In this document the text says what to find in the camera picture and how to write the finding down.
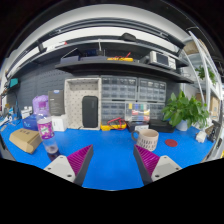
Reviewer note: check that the yellow tool on shelf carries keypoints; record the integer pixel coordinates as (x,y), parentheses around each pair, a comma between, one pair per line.
(126,58)

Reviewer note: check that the purple bag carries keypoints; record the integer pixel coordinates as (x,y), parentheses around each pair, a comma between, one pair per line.
(37,100)

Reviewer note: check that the white metal shelving rack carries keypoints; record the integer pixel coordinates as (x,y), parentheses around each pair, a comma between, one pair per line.
(207,79)

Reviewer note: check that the dark grey upright box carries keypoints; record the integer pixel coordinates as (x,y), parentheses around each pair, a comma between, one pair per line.
(56,102)

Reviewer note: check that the black rectangular speaker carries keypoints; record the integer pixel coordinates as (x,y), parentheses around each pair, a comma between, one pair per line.
(90,111)

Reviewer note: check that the grey drawer organiser cabinet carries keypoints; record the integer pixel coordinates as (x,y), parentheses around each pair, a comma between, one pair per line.
(153,93)
(116,90)

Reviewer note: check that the small white box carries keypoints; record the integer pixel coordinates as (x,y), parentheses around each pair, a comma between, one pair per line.
(60,123)

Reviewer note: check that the clear box with coloured parts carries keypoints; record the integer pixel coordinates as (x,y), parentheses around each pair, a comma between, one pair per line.
(137,111)

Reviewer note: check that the red round coaster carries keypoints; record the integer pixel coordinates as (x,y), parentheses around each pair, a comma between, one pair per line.
(171,143)

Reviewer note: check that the grey drawer organiser cabinet right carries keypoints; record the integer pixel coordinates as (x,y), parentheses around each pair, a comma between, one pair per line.
(153,93)

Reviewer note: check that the plastic bottle with purple label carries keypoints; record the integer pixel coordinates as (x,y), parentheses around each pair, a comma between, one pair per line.
(45,128)

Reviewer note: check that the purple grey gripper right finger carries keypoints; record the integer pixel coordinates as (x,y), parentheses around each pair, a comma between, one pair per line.
(153,167)

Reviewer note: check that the white pegboard tray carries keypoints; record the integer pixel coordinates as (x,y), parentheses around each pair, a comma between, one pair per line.
(74,91)

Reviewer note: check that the white power adapter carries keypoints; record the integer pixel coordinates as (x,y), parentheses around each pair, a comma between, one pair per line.
(200,136)

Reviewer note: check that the yellow multimeter with red leads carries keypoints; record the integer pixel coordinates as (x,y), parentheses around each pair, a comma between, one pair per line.
(114,124)

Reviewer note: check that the black shelf board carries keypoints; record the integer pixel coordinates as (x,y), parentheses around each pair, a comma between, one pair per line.
(106,67)

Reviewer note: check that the blue fabric pouch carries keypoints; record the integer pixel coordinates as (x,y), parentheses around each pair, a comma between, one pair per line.
(30,122)

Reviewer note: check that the white oscilloscope on shelf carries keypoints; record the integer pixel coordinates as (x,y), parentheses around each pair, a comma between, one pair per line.
(162,60)

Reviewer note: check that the green potted plant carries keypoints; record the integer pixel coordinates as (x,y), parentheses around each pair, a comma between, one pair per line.
(181,108)

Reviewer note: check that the black flat case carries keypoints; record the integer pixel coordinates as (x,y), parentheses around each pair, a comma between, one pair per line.
(161,126)

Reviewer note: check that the cardboard box on rack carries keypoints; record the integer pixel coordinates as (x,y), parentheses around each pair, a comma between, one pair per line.
(191,48)

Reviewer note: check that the beige ceramic mug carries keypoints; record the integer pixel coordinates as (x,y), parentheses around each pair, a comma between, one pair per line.
(146,138)

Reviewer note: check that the black box with white label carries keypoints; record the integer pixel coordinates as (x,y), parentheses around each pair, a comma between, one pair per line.
(137,125)

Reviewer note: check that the grey drawer organiser cabinet left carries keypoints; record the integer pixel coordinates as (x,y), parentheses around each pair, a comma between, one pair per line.
(116,90)

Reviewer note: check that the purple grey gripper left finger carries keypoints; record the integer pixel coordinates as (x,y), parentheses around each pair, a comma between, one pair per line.
(74,167)

